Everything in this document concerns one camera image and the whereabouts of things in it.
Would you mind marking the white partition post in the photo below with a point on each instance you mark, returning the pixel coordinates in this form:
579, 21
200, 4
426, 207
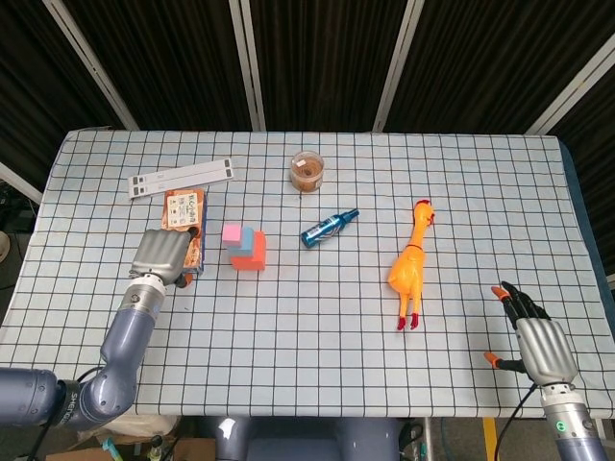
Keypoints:
19, 182
92, 67
576, 84
397, 67
248, 67

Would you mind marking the blue spray bottle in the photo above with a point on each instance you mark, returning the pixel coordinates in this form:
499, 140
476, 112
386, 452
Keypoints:
322, 231

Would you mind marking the grey-blue robot torso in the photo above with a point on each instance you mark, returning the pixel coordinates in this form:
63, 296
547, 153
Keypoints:
307, 442

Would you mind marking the metal table leg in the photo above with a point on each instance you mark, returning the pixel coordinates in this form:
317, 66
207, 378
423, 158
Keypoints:
428, 439

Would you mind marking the orange biscuit box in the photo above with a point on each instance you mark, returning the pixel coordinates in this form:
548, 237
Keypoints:
185, 209

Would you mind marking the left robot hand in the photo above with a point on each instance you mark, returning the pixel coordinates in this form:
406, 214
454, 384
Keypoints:
161, 254

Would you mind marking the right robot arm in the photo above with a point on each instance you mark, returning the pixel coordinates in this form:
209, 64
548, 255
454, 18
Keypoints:
572, 429

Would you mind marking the orange cube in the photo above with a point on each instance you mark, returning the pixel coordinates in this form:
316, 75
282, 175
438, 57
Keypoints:
252, 263

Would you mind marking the white round object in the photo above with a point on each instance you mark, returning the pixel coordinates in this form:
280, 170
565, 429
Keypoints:
4, 246

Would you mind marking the long white paper strip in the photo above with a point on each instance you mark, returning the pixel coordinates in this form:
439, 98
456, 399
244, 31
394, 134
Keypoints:
182, 173
182, 183

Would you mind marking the small pink cube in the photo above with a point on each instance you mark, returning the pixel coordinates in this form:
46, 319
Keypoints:
233, 234

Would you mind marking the brown cardboard box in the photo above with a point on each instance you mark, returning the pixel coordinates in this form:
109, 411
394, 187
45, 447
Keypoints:
194, 450

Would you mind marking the clear jar of rubber bands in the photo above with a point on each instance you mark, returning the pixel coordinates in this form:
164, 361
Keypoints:
306, 173

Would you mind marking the white plastic bag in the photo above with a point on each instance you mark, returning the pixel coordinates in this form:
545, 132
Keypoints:
139, 425

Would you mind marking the yellow rubber chicken toy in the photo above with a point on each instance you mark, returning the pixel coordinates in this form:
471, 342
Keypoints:
408, 269

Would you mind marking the white checkered tablecloth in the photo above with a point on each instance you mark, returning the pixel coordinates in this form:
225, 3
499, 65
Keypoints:
336, 374

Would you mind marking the blue cube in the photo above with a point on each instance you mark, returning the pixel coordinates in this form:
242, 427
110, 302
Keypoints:
247, 242

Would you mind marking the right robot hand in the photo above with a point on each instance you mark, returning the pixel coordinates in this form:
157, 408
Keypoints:
548, 350

